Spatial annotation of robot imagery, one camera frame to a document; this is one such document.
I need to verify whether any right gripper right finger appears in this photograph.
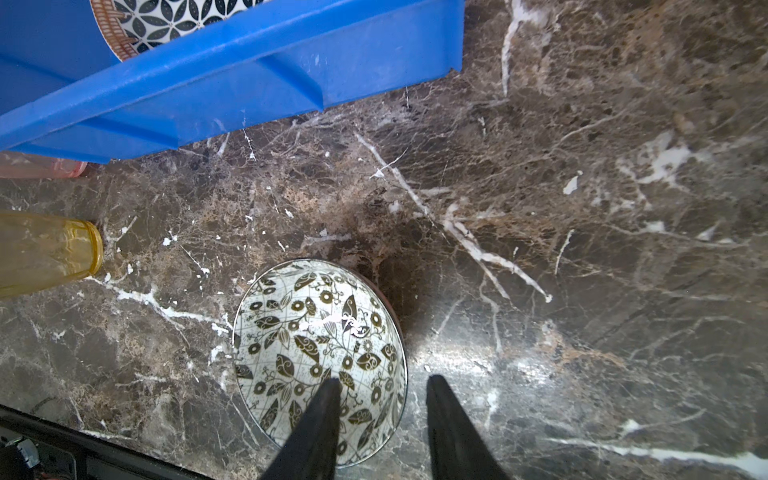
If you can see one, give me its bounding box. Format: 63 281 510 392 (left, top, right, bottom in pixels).
426 375 509 480

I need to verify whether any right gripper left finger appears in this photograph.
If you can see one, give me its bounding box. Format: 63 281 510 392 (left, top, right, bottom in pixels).
261 378 341 480

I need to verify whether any geometric pattern brown rimmed plate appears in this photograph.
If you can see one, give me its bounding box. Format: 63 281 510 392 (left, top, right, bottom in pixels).
90 0 261 61

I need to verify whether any blue plastic bin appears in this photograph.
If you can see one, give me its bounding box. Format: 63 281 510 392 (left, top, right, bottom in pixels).
1 1 465 164

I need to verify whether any brown leaf pattern bowl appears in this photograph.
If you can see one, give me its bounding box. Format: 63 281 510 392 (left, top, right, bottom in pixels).
232 259 408 468

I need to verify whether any yellow transparent cup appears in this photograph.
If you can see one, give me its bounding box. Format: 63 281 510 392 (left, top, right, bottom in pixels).
1 211 104 299

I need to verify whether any pink transparent cup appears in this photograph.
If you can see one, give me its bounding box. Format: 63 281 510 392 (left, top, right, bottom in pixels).
1 151 87 179

